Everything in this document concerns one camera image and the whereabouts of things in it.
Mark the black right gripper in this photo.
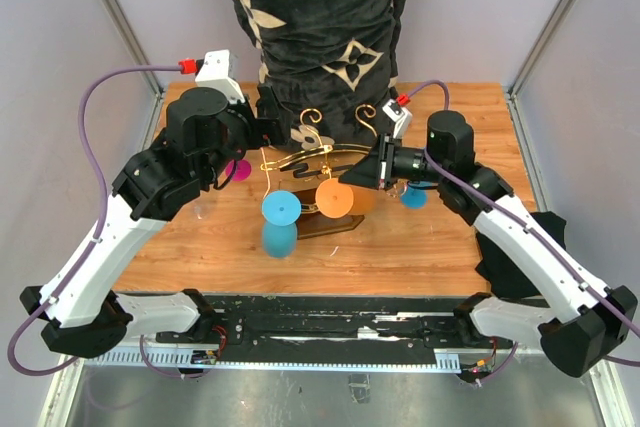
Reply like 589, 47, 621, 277
338, 133, 447, 191

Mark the orange wine glass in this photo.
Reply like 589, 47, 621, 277
315, 178, 376, 219

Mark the blue wine glass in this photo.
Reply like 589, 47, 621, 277
261, 190, 302, 258
400, 183, 429, 210

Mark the magenta wine glass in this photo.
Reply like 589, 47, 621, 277
225, 159, 252, 182

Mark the clear wine glass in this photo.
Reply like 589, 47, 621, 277
193, 199, 211, 220

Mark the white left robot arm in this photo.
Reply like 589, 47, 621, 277
20, 86, 289, 359

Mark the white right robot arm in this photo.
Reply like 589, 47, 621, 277
339, 110, 639, 377

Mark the blue wine glass front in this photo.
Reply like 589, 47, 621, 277
261, 190, 302, 258

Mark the black floral plush blanket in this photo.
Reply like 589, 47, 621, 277
232, 0, 406, 152

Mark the black cloth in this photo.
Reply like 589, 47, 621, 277
476, 211, 567, 300

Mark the gold wire wine glass rack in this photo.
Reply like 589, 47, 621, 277
260, 108, 379, 240

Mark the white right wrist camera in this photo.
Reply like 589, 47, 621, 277
382, 94, 413, 139

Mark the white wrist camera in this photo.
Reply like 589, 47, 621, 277
178, 49, 245, 104
382, 94, 413, 139

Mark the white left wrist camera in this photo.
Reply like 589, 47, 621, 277
178, 49, 245, 104

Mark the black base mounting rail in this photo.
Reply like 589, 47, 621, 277
145, 294, 512, 366

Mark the aluminium frame post left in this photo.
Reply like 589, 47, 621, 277
73, 0, 165, 96

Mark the aluminium frame post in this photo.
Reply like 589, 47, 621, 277
73, 0, 165, 96
505, 0, 576, 99

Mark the aluminium frame post right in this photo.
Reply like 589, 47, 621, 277
505, 0, 576, 99

